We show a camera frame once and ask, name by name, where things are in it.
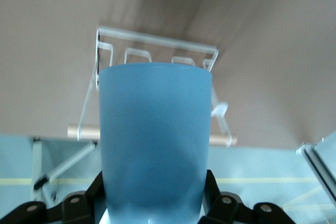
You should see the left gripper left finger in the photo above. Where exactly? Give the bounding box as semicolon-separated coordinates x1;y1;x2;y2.
0;170;108;224

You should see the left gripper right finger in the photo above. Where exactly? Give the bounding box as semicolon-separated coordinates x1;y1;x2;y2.
199;169;299;224

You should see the blue plastic cup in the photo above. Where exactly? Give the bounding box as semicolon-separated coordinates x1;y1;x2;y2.
99;62;213;224

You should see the grey metal diagonal brace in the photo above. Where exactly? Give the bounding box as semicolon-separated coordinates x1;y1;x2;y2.
39;141;98;189

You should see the grey metal table leg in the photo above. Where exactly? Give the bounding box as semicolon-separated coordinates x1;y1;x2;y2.
30;136;44;204

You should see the aluminium corner profile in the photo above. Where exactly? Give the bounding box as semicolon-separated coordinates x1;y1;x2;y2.
296;129;336;209

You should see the brown table cover sheet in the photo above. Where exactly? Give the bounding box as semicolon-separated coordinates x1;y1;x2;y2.
0;0;336;147

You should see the white wire dish rack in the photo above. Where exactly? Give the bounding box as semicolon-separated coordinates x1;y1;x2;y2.
67;26;238;147

